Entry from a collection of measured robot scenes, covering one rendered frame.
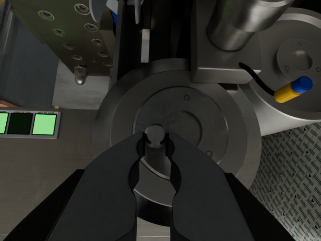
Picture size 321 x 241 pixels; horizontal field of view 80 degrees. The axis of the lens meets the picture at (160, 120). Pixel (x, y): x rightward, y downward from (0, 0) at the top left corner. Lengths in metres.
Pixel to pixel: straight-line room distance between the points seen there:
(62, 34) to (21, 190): 0.37
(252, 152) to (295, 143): 0.15
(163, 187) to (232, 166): 0.06
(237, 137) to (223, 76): 0.05
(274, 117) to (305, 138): 0.11
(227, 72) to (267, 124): 0.09
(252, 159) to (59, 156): 0.46
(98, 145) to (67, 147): 0.37
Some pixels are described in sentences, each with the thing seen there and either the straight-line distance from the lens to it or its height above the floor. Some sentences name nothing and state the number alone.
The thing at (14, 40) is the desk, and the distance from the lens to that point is 2.17.
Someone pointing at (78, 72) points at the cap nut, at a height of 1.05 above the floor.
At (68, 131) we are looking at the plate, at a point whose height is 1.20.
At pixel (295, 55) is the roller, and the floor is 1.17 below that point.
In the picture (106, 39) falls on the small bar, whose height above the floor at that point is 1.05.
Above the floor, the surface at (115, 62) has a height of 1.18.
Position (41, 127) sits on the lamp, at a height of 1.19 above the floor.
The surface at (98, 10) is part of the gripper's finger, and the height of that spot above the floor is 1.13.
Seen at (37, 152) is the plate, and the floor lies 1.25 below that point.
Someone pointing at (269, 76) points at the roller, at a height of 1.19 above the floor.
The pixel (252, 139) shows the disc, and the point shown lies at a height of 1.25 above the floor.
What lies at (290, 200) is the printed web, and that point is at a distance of 0.35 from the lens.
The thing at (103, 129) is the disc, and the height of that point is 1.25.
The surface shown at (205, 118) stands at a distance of 0.15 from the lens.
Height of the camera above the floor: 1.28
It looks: 13 degrees down
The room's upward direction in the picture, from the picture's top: 179 degrees counter-clockwise
